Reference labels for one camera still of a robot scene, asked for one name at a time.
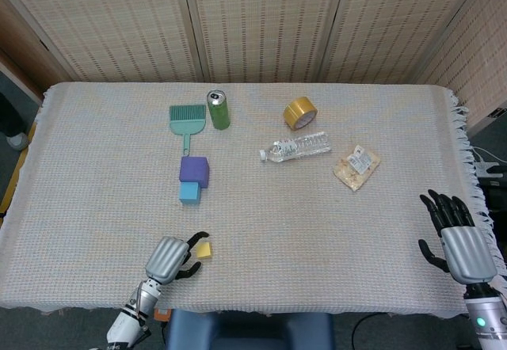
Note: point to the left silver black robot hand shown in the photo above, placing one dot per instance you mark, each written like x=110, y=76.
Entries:
x=166, y=259

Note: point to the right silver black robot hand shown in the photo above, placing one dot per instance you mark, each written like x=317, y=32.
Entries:
x=467, y=251

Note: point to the small yellow foam cube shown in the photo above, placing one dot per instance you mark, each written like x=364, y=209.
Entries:
x=204, y=250

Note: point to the medium blue foam cube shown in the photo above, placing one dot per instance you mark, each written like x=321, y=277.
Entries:
x=189, y=193

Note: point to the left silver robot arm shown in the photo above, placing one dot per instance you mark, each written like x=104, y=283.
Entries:
x=128, y=322

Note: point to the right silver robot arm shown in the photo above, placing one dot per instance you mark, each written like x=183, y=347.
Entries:
x=487, y=318

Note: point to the small orange block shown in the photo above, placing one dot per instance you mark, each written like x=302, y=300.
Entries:
x=161, y=314

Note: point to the large purple foam cube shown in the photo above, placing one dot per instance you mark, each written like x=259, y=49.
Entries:
x=194, y=168

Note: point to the white waffle-weave tablecloth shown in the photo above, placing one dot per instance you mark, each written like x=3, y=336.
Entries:
x=277, y=227

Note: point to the teal hand brush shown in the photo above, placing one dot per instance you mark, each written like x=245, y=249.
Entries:
x=188, y=122

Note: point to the clear bag of snacks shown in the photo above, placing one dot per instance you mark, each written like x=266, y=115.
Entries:
x=354, y=170

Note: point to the green drink can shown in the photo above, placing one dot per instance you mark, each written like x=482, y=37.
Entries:
x=219, y=112

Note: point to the clear plastic water bottle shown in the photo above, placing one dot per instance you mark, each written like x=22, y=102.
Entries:
x=297, y=147

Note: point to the grey shoe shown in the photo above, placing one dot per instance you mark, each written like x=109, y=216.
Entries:
x=17, y=142

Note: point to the yellow packing tape roll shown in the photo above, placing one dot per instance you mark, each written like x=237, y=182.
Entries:
x=295, y=112

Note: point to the beige woven folding screen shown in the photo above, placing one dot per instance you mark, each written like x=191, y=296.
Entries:
x=257, y=21

